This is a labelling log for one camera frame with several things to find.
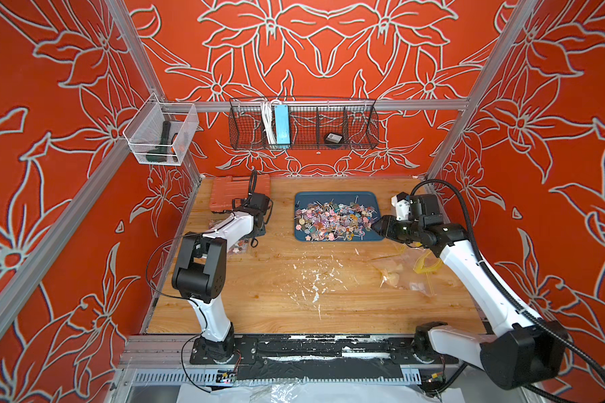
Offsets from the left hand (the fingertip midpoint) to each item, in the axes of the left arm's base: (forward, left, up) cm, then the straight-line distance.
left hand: (249, 228), depth 96 cm
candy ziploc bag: (-6, +3, -3) cm, 8 cm away
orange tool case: (+19, +16, 0) cm, 25 cm away
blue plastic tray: (+9, -34, -1) cm, 35 cm away
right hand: (-6, -45, +16) cm, 48 cm away
